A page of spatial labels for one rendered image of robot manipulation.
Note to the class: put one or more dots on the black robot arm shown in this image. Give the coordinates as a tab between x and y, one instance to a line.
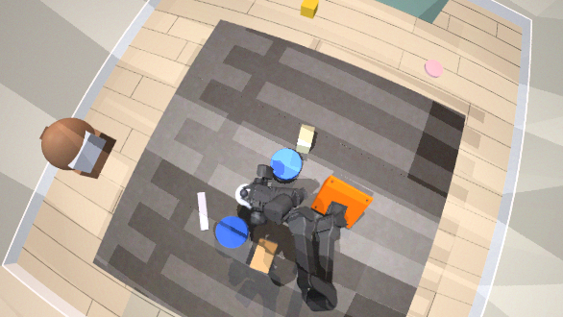
322	294

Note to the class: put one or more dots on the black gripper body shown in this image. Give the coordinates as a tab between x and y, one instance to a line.
266	172

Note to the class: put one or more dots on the orange flat rectangular pad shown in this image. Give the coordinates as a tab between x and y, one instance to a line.
263	255

